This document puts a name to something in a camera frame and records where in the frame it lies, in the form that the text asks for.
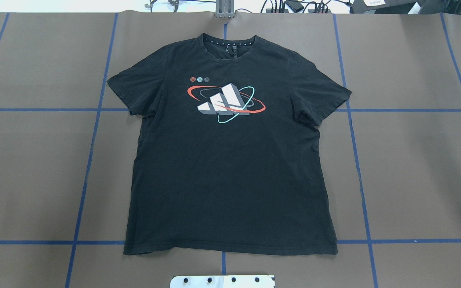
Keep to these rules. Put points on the black graphic t-shirt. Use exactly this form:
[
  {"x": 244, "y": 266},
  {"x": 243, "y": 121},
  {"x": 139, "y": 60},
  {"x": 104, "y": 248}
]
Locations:
[{"x": 228, "y": 153}]

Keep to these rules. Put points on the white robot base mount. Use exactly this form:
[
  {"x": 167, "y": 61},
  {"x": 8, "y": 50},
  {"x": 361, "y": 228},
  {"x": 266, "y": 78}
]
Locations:
[{"x": 224, "y": 281}]

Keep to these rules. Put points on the aluminium frame post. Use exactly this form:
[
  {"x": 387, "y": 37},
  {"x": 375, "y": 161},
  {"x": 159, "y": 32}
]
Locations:
[{"x": 224, "y": 9}]

